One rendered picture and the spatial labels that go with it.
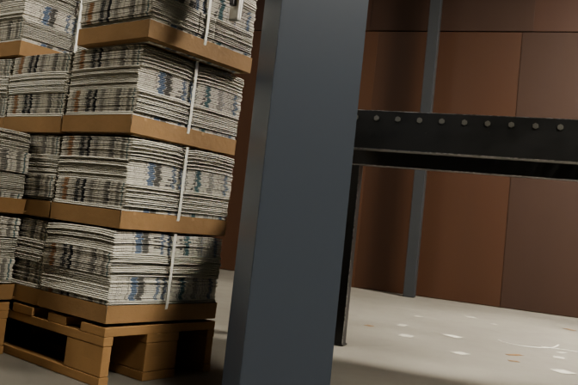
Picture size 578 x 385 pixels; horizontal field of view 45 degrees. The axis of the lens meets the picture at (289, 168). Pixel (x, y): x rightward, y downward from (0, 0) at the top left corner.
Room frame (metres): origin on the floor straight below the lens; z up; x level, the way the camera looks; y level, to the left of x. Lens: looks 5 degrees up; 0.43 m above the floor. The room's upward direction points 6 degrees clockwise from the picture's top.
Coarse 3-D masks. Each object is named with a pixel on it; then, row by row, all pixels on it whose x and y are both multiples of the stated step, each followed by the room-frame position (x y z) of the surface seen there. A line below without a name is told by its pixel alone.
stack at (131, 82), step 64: (0, 64) 2.06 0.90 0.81; (64, 64) 1.86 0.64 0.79; (128, 64) 1.69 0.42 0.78; (192, 64) 1.80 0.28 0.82; (192, 128) 1.82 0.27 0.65; (64, 192) 1.81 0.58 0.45; (128, 192) 1.67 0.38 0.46; (192, 192) 1.84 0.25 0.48; (64, 256) 1.78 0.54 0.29; (128, 256) 1.70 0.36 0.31; (192, 256) 1.86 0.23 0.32; (64, 320) 1.76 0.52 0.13; (192, 320) 1.91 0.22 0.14
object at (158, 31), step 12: (120, 24) 1.69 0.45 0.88; (132, 24) 1.66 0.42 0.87; (144, 24) 1.64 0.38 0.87; (156, 24) 1.64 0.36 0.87; (84, 36) 1.79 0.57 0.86; (96, 36) 1.75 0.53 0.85; (108, 36) 1.72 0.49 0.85; (120, 36) 1.69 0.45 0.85; (132, 36) 1.66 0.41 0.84; (144, 36) 1.63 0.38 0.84; (156, 36) 1.65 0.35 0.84; (168, 36) 1.68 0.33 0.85; (180, 36) 1.71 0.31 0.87; (192, 36) 1.74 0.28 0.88; (192, 48) 1.74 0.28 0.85
